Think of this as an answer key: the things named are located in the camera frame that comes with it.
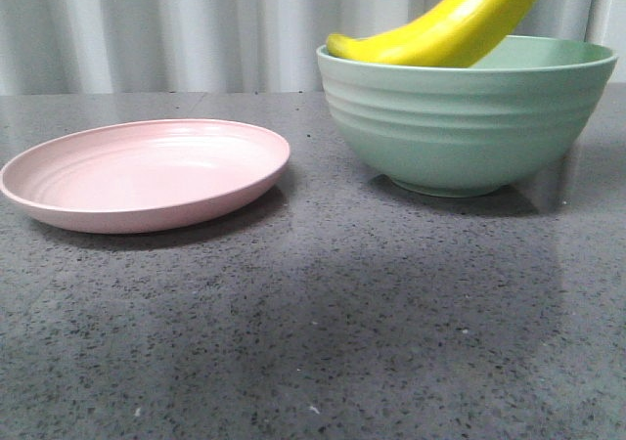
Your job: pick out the white pleated curtain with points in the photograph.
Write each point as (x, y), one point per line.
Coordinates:
(115, 46)

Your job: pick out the green ribbed bowl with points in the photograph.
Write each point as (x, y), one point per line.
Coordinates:
(465, 132)

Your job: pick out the pink plate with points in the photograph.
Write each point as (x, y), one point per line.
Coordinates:
(145, 176)

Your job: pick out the yellow plastic banana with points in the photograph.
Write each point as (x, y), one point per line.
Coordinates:
(454, 33)

